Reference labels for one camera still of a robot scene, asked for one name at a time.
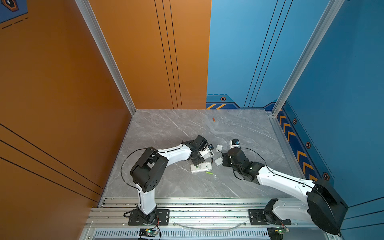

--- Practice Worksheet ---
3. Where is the left aluminium corner post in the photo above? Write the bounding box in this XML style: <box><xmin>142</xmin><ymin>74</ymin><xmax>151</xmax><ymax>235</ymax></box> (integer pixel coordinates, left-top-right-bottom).
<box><xmin>75</xmin><ymin>0</ymin><xmax>137</xmax><ymax>116</ymax></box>

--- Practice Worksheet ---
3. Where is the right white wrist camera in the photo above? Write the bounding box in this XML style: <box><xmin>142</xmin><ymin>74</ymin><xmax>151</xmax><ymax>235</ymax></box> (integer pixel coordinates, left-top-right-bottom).
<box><xmin>230</xmin><ymin>139</ymin><xmax>241</xmax><ymax>149</ymax></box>

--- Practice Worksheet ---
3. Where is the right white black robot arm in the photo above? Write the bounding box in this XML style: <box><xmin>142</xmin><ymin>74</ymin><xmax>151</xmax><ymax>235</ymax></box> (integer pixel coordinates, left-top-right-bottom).
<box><xmin>222</xmin><ymin>147</ymin><xmax>348</xmax><ymax>235</ymax></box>

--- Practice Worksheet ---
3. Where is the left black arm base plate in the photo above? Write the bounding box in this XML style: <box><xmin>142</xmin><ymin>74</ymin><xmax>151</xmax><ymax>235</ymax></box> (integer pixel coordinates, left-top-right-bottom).
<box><xmin>128</xmin><ymin>209</ymin><xmax>170</xmax><ymax>226</ymax></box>

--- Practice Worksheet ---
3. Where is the right aluminium corner post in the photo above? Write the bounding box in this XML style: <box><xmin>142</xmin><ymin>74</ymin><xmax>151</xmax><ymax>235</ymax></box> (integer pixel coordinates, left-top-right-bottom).
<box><xmin>272</xmin><ymin>0</ymin><xmax>345</xmax><ymax>118</ymax></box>

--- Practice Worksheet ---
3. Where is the left green circuit board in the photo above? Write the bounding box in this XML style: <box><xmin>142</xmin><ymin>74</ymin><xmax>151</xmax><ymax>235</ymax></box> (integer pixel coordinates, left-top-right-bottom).
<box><xmin>139</xmin><ymin>228</ymin><xmax>160</xmax><ymax>240</ymax></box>

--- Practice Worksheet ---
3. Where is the aluminium corner post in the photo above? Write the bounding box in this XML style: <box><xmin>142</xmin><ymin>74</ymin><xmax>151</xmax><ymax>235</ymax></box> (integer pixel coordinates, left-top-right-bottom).
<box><xmin>272</xmin><ymin>0</ymin><xmax>345</xmax><ymax>118</ymax></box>
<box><xmin>75</xmin><ymin>0</ymin><xmax>137</xmax><ymax>116</ymax></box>

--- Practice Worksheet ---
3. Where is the right small circuit board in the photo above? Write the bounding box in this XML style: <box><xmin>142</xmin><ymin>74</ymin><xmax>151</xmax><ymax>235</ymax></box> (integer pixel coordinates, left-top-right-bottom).
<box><xmin>275</xmin><ymin>225</ymin><xmax>290</xmax><ymax>237</ymax></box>

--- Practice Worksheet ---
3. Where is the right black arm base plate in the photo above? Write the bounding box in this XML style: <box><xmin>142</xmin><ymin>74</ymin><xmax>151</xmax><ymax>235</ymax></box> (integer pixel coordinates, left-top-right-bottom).
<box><xmin>248</xmin><ymin>209</ymin><xmax>292</xmax><ymax>226</ymax></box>

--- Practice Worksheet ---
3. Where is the aluminium front rail frame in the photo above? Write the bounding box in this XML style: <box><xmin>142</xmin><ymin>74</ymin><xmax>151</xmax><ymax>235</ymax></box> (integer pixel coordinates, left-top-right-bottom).
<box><xmin>80</xmin><ymin>198</ymin><xmax>342</xmax><ymax>240</ymax></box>

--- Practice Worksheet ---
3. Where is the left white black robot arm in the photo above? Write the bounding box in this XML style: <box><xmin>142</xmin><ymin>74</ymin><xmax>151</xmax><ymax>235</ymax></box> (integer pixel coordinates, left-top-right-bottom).
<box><xmin>130</xmin><ymin>135</ymin><xmax>214</xmax><ymax>224</ymax></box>

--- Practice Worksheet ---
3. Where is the white battery cover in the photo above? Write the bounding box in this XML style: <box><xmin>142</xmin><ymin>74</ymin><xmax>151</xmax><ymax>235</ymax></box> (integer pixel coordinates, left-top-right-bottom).
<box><xmin>214</xmin><ymin>158</ymin><xmax>223</xmax><ymax>166</ymax></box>
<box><xmin>216</xmin><ymin>145</ymin><xmax>223</xmax><ymax>152</ymax></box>

